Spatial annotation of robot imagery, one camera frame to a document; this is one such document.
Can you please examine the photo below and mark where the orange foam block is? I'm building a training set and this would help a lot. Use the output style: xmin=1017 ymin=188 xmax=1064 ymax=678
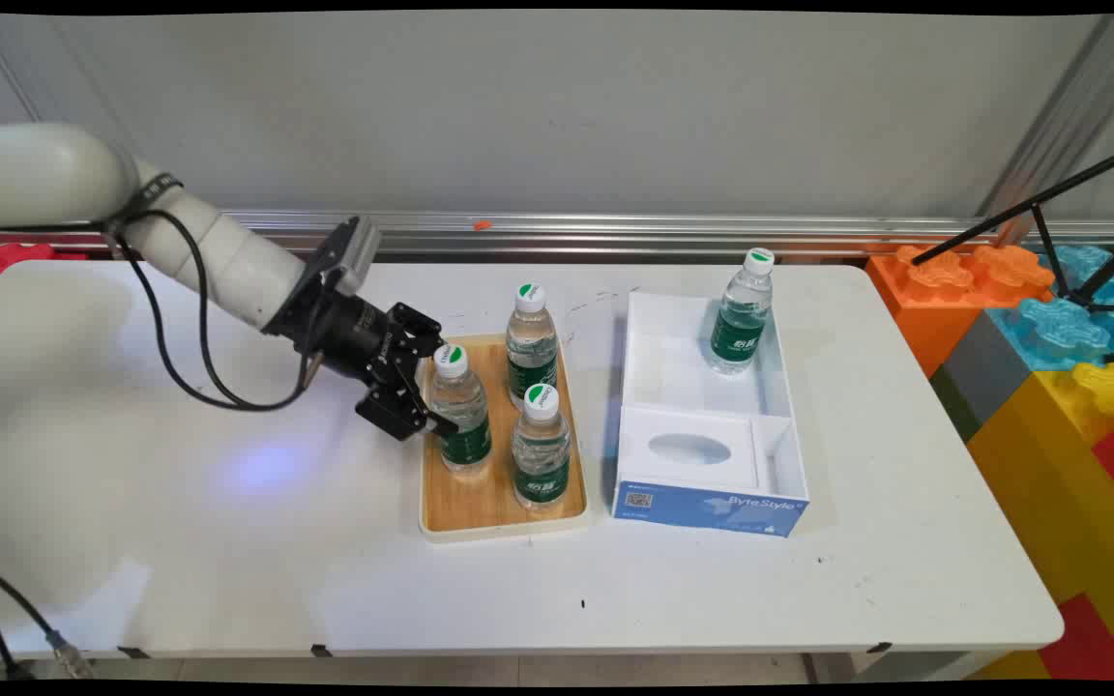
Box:
xmin=865 ymin=244 xmax=1057 ymax=379

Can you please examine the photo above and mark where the white blue tissue box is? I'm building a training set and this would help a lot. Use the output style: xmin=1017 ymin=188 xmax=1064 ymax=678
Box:
xmin=612 ymin=289 xmax=810 ymax=538

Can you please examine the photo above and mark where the black tripod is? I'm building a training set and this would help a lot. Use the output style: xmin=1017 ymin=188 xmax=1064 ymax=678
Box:
xmin=910 ymin=138 xmax=1114 ymax=316

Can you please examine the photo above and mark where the light blue foam block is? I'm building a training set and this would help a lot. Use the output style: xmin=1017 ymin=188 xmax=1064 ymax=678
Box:
xmin=986 ymin=295 xmax=1114 ymax=374
xmin=1039 ymin=244 xmax=1114 ymax=312

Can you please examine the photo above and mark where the grey foam block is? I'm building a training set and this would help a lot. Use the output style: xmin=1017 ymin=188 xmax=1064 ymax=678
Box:
xmin=929 ymin=309 xmax=1034 ymax=443

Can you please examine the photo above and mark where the aluminium frame post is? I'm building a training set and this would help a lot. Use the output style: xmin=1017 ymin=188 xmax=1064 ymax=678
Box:
xmin=976 ymin=14 xmax=1114 ymax=245

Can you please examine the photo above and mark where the aluminium wall rail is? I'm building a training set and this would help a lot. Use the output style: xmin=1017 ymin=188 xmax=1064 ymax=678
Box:
xmin=0 ymin=209 xmax=1114 ymax=265

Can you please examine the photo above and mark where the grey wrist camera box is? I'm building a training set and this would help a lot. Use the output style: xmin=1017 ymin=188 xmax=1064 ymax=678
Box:
xmin=306 ymin=215 xmax=383 ymax=297

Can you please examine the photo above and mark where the wooden tray white rim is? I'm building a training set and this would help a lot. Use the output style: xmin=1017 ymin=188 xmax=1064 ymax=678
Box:
xmin=419 ymin=333 xmax=591 ymax=543

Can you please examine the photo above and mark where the black velcro strap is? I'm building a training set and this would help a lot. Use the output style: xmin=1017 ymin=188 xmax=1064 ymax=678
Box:
xmin=105 ymin=171 xmax=184 ymax=235

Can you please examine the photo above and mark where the thick black cable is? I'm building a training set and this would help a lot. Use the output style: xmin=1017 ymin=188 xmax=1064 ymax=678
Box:
xmin=0 ymin=208 xmax=328 ymax=679

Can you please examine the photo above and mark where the water bottle green label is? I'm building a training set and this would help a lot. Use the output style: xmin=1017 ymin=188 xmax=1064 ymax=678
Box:
xmin=429 ymin=344 xmax=494 ymax=476
xmin=505 ymin=282 xmax=560 ymax=410
xmin=511 ymin=384 xmax=573 ymax=511
xmin=709 ymin=247 xmax=777 ymax=376

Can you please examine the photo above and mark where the thin black cable silver connector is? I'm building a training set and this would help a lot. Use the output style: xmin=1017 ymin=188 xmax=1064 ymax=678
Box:
xmin=0 ymin=208 xmax=328 ymax=679

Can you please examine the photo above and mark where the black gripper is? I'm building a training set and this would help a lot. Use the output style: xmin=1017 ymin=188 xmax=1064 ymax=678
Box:
xmin=263 ymin=275 xmax=460 ymax=444

